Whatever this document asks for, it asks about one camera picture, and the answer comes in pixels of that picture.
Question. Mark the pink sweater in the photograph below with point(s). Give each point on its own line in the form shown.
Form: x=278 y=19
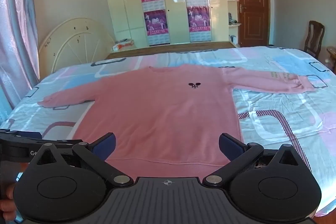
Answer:
x=162 y=113

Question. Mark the white orange box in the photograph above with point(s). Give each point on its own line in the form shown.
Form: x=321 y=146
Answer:
x=123 y=45

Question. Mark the brown wooden door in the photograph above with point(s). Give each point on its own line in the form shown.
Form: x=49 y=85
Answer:
x=252 y=3

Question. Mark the person's left hand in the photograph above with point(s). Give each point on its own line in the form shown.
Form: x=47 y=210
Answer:
x=5 y=207

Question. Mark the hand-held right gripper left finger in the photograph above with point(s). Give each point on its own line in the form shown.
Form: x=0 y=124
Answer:
x=105 y=144

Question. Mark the brown wooden furniture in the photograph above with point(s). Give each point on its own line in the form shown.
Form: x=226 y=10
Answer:
x=332 y=57

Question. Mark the dark wooden chair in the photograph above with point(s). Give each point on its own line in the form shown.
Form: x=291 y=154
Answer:
x=313 y=40

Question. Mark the patterned bed sheet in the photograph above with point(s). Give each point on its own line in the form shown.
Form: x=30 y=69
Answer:
x=275 y=119

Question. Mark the sheer blue pink curtain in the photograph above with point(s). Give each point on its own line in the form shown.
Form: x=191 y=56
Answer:
x=18 y=29

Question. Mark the wooden bed base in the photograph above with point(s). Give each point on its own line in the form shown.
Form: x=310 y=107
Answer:
x=170 y=49

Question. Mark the cream round headboard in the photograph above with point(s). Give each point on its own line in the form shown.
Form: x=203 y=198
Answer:
x=76 y=40

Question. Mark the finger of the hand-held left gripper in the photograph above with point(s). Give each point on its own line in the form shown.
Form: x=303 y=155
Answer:
x=26 y=134

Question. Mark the cream glossy wardrobe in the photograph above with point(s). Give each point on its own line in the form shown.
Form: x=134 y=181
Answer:
x=123 y=3

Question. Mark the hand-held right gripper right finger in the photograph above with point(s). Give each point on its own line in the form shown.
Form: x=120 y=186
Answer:
x=230 y=146

